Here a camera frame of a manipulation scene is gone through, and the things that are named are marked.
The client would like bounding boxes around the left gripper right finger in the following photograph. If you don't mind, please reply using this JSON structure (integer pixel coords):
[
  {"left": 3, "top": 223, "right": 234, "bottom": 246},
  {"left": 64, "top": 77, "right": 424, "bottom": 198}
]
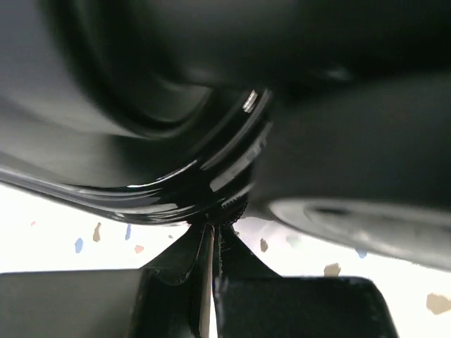
[{"left": 213, "top": 225, "right": 398, "bottom": 338}]

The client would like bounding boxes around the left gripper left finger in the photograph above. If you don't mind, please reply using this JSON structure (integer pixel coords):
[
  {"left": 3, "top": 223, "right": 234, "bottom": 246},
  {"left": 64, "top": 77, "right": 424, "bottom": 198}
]
[{"left": 1, "top": 225, "right": 211, "bottom": 337}]

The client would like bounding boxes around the black suitcase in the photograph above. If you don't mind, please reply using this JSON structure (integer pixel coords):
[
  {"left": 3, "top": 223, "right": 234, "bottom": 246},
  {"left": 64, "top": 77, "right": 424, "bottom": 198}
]
[{"left": 1, "top": 1, "right": 450, "bottom": 270}]

